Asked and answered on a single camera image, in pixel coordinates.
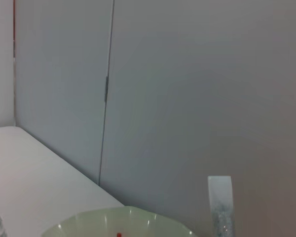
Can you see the grey glitter marker pen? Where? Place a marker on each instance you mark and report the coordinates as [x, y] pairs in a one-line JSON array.
[[222, 209]]

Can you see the pale green glass fruit plate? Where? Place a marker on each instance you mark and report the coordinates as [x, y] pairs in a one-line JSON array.
[[118, 222]]

